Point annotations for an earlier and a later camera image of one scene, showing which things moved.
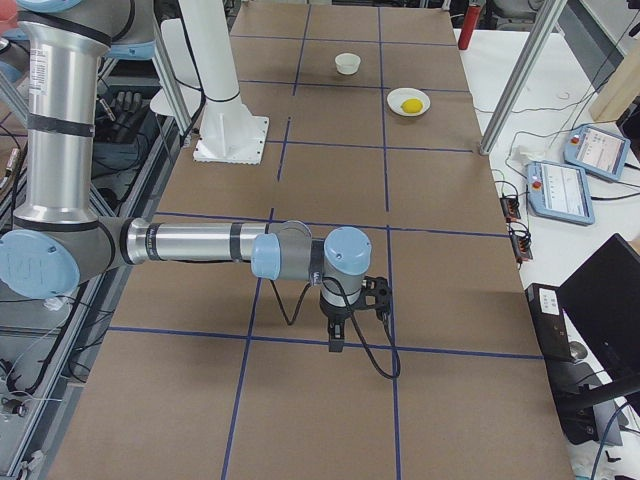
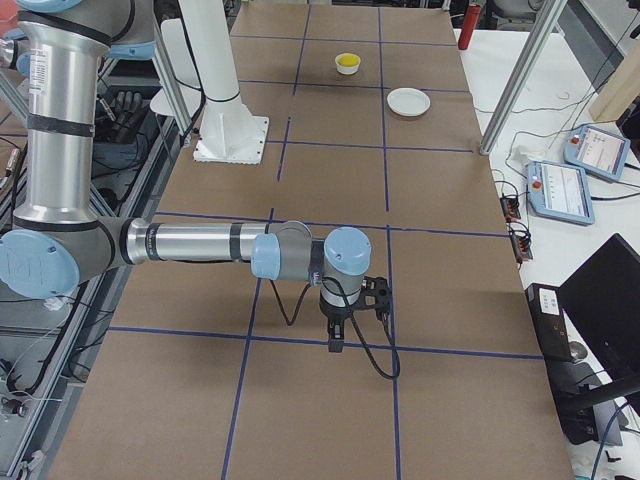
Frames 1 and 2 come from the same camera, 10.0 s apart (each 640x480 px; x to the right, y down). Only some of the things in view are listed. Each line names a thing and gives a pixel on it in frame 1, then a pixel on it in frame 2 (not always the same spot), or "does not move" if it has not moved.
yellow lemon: x=412 y=105 to x=348 y=61
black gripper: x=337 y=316 does not move
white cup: x=347 y=63 does not move
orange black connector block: x=510 y=205 does not move
